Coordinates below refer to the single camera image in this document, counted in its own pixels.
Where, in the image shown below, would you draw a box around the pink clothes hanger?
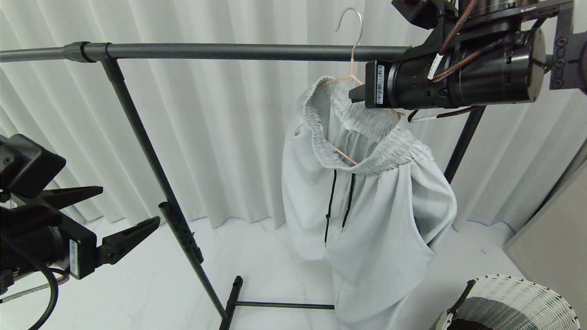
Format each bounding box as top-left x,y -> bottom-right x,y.
319,8 -> 402,166

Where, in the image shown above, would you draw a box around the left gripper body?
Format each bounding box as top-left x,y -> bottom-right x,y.
0,202 -> 98,281

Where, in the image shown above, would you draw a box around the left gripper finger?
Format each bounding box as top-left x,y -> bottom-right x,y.
39,186 -> 104,211
96,216 -> 161,267

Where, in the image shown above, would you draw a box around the white laundry basket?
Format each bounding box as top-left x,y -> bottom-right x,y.
433,274 -> 581,330

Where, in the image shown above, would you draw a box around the black clothes rack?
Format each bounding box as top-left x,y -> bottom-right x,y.
0,41 -> 487,330

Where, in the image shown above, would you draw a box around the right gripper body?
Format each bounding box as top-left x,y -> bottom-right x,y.
365,30 -> 546,110

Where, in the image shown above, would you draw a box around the pale grey shorts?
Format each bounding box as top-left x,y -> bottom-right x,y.
281,76 -> 458,330

